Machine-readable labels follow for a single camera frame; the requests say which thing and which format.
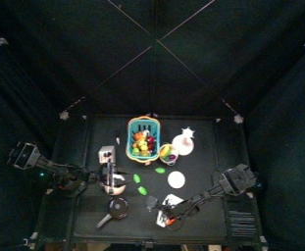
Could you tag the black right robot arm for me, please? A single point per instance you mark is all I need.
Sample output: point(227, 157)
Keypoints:
point(229, 184)

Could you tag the round white plate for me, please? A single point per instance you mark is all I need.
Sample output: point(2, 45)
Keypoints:
point(175, 179)

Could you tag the white cutting board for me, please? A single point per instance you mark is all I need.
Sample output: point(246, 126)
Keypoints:
point(174, 198)

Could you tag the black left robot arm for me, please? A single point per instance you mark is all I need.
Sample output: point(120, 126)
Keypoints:
point(49, 165)

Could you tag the yellow toy banana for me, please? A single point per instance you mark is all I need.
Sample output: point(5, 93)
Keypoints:
point(163, 151)

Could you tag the white pitcher with star lid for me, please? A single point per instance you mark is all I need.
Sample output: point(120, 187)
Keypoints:
point(183, 143)

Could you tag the orange toy piece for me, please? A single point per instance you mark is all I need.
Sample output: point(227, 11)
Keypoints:
point(170, 221)

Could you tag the teal basket with orange rim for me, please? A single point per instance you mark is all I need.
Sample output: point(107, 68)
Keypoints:
point(143, 124)

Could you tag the green toy leaf piece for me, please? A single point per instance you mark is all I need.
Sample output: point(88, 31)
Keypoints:
point(136, 178)
point(142, 190)
point(159, 170)

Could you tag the small white bowl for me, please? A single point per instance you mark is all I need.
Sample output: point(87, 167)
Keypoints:
point(167, 161)

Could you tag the red toy fruit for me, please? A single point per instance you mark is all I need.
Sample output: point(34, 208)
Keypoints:
point(151, 141)

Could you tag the green toy fruit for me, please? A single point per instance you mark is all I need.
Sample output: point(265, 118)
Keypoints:
point(135, 151)

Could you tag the white pink bowl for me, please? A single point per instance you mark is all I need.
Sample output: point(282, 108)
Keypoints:
point(115, 189)

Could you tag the yellow toy fruit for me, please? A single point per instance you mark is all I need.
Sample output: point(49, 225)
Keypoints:
point(139, 144)

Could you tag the orange toy carrot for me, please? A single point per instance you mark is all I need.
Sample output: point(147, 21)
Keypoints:
point(138, 136)

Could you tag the purple toy grape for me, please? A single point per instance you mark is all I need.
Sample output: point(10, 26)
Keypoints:
point(171, 157)

